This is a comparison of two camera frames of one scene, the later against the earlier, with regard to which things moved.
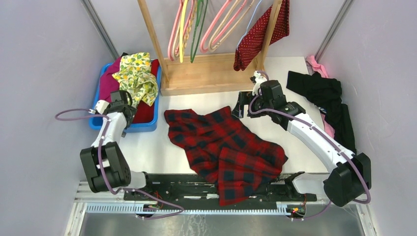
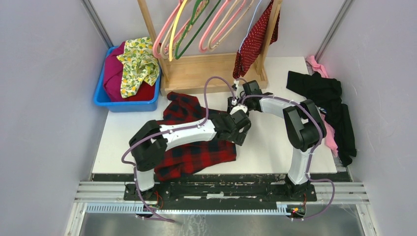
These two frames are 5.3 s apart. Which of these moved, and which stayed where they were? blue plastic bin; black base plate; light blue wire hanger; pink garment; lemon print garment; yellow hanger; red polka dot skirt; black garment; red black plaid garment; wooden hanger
Moved: red black plaid garment; red polka dot skirt; blue plastic bin; lemon print garment; light blue wire hanger; yellow hanger
Stayed: wooden hanger; black base plate; pink garment; black garment
